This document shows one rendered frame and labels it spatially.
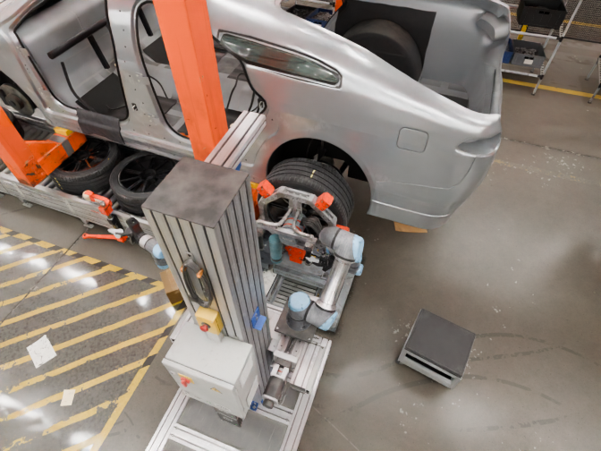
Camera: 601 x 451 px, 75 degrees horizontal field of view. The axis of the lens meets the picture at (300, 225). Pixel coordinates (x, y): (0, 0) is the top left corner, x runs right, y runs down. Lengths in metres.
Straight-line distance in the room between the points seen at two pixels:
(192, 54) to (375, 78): 0.99
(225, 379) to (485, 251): 2.81
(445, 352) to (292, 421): 1.11
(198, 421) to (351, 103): 2.16
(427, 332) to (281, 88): 1.89
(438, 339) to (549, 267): 1.54
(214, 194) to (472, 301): 2.75
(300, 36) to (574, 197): 3.41
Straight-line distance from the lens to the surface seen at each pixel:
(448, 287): 3.61
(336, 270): 2.02
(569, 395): 3.58
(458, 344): 2.98
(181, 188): 1.30
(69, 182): 4.07
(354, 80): 2.36
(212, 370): 1.82
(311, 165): 2.60
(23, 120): 5.38
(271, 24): 2.55
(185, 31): 1.93
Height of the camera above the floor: 2.91
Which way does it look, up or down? 50 degrees down
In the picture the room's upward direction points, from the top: straight up
